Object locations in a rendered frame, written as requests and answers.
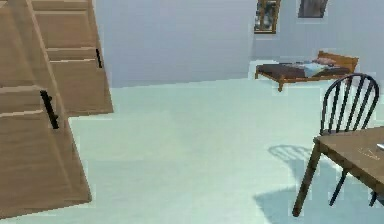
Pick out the wooden bed with dark cover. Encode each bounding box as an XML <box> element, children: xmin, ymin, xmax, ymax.
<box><xmin>254</xmin><ymin>50</ymin><xmax>360</xmax><ymax>93</ymax></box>

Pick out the brown wooden table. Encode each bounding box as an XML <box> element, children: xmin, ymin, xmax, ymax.
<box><xmin>291</xmin><ymin>125</ymin><xmax>384</xmax><ymax>218</ymax></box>

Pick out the brown wooden room door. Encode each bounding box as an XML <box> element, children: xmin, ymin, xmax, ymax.
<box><xmin>25</xmin><ymin>0</ymin><xmax>115</xmax><ymax>118</ymax></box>
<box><xmin>0</xmin><ymin>0</ymin><xmax>93</xmax><ymax>220</ymax></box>

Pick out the pink pillow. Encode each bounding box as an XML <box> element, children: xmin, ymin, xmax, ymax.
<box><xmin>312</xmin><ymin>57</ymin><xmax>338</xmax><ymax>66</ymax></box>

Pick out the dark grey wall picture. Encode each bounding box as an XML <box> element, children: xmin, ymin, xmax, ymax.
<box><xmin>297</xmin><ymin>0</ymin><xmax>329</xmax><ymax>19</ymax></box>

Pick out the wood-framed wall picture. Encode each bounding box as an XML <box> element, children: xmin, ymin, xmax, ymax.
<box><xmin>253</xmin><ymin>0</ymin><xmax>282</xmax><ymax>35</ymax></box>

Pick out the light blue blanket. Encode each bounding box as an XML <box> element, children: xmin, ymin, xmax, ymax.
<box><xmin>299</xmin><ymin>62</ymin><xmax>329</xmax><ymax>78</ymax></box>

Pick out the black spindle-back chair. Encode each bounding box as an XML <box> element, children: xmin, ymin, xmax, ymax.
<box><xmin>319</xmin><ymin>72</ymin><xmax>381</xmax><ymax>208</ymax></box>

